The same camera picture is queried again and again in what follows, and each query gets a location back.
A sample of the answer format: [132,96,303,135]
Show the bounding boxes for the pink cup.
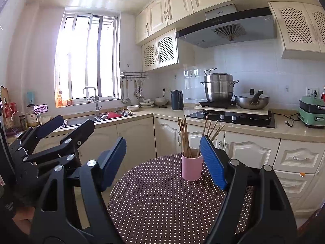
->
[181,148,204,181]

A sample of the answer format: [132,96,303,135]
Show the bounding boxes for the metal wall rack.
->
[120,72,150,80]

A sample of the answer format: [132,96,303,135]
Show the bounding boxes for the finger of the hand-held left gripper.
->
[22,119,95,173]
[9,115,64,158]

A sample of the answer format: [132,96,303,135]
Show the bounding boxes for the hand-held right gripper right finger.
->
[200,135,298,244]

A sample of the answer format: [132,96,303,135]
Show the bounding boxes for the smartphone on stand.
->
[34,104,49,115]

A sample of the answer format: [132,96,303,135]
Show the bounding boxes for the steel steamer pot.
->
[200,68,239,102]

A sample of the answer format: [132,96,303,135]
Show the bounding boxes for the kitchen window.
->
[54,9,121,107]

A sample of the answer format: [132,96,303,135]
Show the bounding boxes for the dark blue kettle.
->
[171,89,184,111]

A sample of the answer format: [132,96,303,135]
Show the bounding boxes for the grey range hood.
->
[176,4,277,49]

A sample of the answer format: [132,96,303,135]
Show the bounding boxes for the steel wok black handle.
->
[234,89,270,110]

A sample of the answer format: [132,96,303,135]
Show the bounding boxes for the glass jar white label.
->
[27,112,40,127]

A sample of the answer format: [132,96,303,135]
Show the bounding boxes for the beige kitchen countertop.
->
[6,103,325,143]

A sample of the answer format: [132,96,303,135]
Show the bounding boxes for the group of wooden chopsticks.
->
[177,113,225,158]

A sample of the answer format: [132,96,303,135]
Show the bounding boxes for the cream kitchen base cabinets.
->
[8,115,325,216]

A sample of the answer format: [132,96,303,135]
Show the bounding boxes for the person's left hand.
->
[13,206,35,232]

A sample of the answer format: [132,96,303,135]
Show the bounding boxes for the black power cable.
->
[275,112,300,128]

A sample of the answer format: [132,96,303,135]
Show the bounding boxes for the steel sink faucet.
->
[82,86,102,117]

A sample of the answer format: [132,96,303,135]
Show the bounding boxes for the wooden cutting board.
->
[0,86,11,102]

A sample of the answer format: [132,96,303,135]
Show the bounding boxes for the steel ladle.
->
[121,79,128,105]

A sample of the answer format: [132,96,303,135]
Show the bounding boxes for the steel kitchen sink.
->
[61,112,136,128]

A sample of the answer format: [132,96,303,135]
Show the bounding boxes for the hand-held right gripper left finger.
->
[29,137,127,244]

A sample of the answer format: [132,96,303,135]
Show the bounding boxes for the cream wall cabinets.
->
[134,0,325,72]

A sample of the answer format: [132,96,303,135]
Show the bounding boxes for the black gas hob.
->
[185,110,276,129]

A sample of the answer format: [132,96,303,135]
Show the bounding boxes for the green electric grill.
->
[298,95,325,129]

